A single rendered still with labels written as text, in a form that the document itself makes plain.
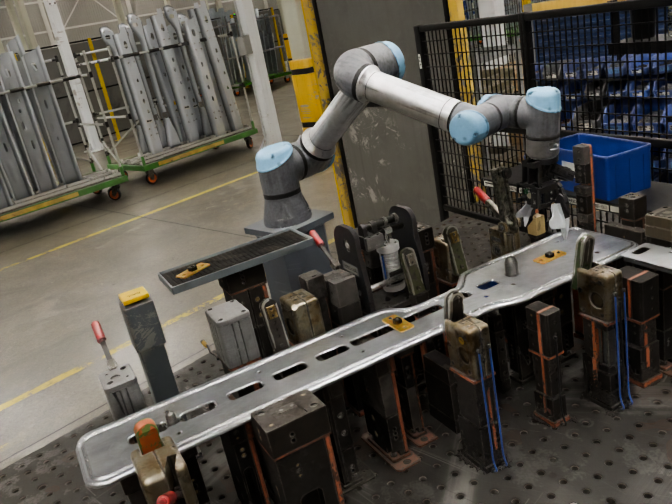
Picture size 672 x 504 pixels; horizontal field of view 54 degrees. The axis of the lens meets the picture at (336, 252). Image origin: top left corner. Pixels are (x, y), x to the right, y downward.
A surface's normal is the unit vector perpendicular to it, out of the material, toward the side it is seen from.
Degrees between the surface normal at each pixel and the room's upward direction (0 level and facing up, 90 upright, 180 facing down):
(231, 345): 90
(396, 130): 88
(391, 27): 91
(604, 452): 0
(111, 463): 0
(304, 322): 90
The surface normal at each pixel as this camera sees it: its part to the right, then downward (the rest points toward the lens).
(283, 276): -0.70, 0.37
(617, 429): -0.18, -0.92
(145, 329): 0.47, 0.22
